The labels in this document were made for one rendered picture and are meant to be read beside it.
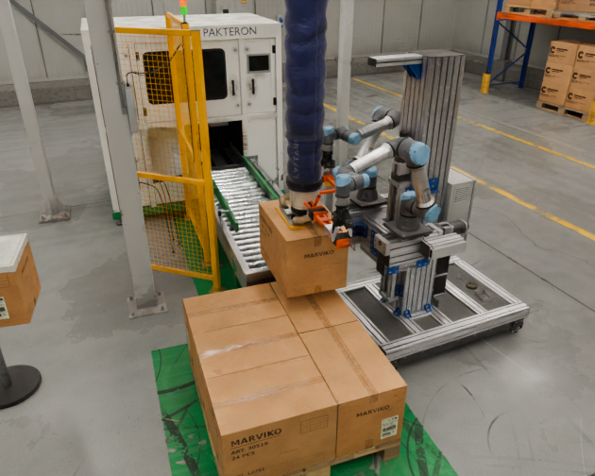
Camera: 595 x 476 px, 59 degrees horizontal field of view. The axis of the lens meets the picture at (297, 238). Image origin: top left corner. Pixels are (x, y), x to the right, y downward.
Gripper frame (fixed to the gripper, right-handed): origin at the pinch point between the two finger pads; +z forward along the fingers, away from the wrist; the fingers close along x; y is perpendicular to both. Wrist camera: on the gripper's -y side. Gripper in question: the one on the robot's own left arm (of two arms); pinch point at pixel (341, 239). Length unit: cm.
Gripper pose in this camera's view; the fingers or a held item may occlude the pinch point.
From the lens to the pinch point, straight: 279.0
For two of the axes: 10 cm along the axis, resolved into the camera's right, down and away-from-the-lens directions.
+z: -0.1, 8.9, 4.5
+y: -3.2, -4.3, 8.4
